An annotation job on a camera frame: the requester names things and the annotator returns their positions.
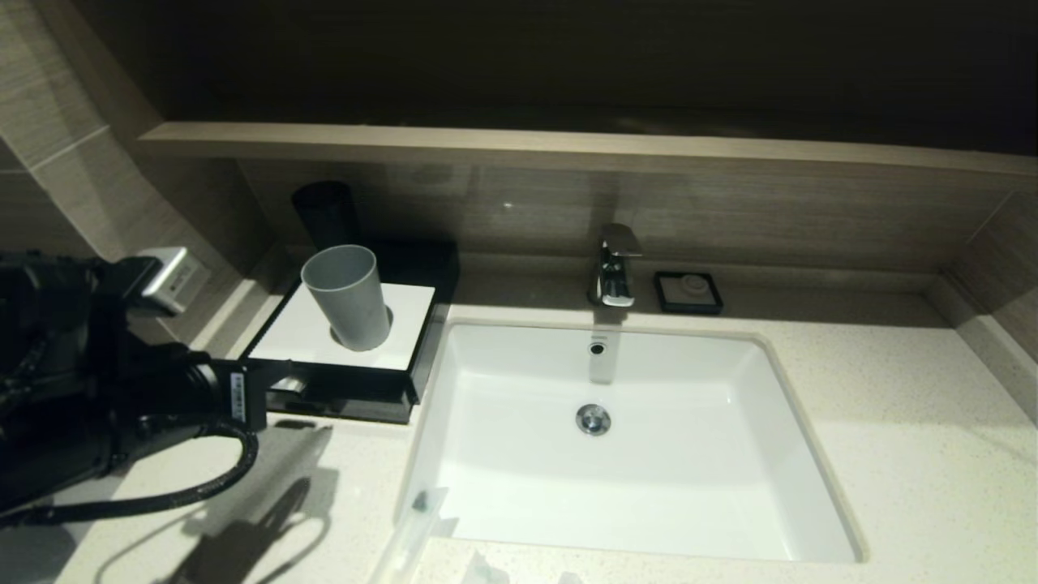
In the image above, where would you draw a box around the white ceramic sink basin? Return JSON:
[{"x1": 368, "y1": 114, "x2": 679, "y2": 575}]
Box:
[{"x1": 395, "y1": 320, "x2": 867, "y2": 565}]

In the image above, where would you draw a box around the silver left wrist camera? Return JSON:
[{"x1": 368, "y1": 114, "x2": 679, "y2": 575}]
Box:
[{"x1": 136, "y1": 247, "x2": 199, "y2": 316}]

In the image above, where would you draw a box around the glossy black box drawer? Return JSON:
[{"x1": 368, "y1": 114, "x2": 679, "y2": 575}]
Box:
[{"x1": 264, "y1": 369, "x2": 418, "y2": 424}]

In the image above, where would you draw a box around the black square soap dish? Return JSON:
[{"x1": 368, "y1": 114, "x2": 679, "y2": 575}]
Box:
[{"x1": 654, "y1": 270, "x2": 724, "y2": 316}]

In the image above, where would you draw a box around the black box with white top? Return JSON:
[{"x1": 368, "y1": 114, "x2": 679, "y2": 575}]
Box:
[{"x1": 238, "y1": 239, "x2": 461, "y2": 410}]

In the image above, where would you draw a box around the chrome sink drain plug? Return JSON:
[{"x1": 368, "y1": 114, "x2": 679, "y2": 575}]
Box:
[{"x1": 576, "y1": 402, "x2": 612, "y2": 436}]

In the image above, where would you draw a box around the wooden wall ledge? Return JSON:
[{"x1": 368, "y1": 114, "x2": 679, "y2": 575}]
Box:
[{"x1": 138, "y1": 122, "x2": 1038, "y2": 193}]

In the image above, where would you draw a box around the black cup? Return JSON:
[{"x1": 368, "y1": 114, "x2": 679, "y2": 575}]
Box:
[{"x1": 292, "y1": 180, "x2": 362, "y2": 254}]

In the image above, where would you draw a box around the chrome faucet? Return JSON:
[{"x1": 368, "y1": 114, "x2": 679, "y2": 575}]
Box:
[{"x1": 590, "y1": 223, "x2": 644, "y2": 307}]

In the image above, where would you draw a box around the grey plastic cup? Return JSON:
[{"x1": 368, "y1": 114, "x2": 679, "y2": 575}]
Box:
[{"x1": 300, "y1": 244, "x2": 392, "y2": 352}]

